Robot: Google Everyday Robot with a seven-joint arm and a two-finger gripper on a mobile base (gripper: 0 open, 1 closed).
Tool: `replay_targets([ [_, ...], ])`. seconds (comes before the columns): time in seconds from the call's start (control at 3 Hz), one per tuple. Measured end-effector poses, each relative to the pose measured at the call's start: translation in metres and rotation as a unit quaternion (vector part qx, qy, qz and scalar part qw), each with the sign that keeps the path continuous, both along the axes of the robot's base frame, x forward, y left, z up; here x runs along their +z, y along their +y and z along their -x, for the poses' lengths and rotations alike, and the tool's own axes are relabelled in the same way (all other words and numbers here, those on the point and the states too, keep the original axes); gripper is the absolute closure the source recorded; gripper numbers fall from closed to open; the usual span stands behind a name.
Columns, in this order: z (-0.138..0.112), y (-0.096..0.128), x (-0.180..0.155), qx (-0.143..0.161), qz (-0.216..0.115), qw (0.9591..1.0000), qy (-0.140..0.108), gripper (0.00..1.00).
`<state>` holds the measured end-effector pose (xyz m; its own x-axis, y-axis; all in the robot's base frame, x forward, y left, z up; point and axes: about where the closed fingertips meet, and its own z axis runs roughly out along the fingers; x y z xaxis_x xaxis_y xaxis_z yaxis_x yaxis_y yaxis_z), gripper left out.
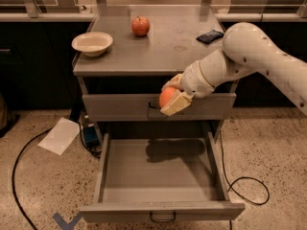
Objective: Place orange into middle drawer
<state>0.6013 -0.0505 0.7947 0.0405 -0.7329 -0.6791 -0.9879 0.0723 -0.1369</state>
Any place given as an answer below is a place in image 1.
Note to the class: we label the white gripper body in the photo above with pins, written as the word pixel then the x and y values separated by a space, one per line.
pixel 196 80

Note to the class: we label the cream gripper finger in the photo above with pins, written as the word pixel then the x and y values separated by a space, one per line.
pixel 173 82
pixel 179 101

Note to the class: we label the orange fruit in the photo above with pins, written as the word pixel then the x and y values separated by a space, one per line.
pixel 166 95

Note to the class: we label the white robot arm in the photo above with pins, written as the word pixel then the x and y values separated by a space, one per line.
pixel 246 49

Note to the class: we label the grey drawer cabinet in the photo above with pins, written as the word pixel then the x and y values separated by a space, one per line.
pixel 141 64

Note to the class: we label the open grey lower drawer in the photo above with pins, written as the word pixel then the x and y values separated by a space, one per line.
pixel 160 180

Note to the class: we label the closed grey upper drawer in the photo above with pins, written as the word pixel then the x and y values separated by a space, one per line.
pixel 145 107

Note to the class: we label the dark blue snack packet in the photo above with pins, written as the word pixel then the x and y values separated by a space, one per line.
pixel 210 37

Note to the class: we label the red apple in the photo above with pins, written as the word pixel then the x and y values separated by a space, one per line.
pixel 140 25

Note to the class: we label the white bowl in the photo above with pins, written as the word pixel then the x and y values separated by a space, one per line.
pixel 92 44

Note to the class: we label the blue power box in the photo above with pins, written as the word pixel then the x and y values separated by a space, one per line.
pixel 90 137

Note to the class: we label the white paper sheet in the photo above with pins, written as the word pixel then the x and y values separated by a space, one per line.
pixel 59 138

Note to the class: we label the blue tape floor marker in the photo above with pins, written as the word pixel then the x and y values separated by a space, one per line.
pixel 63 224

